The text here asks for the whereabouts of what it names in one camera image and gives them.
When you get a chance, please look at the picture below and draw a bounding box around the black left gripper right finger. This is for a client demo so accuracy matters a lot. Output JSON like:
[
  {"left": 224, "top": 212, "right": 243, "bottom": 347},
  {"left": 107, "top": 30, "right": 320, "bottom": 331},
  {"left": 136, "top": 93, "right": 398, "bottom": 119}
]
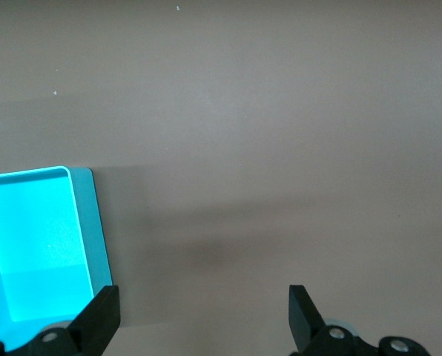
[{"left": 288, "top": 284, "right": 377, "bottom": 356}]

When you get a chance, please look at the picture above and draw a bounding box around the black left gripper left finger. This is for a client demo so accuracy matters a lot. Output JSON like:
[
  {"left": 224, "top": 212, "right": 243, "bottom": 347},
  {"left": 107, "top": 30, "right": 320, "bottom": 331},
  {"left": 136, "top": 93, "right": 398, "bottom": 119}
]
[{"left": 26, "top": 284, "right": 121, "bottom": 356}]

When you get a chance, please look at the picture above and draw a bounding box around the teal plastic bin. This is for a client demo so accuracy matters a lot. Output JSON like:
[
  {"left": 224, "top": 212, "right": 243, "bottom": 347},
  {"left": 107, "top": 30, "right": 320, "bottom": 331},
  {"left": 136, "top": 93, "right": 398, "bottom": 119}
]
[{"left": 0, "top": 165, "right": 114, "bottom": 344}]

